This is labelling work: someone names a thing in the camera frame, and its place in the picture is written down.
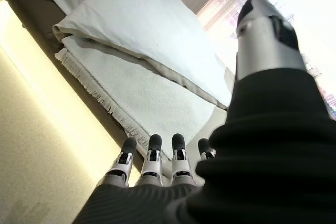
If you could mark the white pillow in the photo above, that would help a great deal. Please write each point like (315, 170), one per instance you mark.
(147, 27)

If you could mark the white fringed blanket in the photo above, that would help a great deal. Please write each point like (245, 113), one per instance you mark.
(136, 87)

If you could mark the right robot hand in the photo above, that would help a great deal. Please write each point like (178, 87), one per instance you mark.
(262, 142)

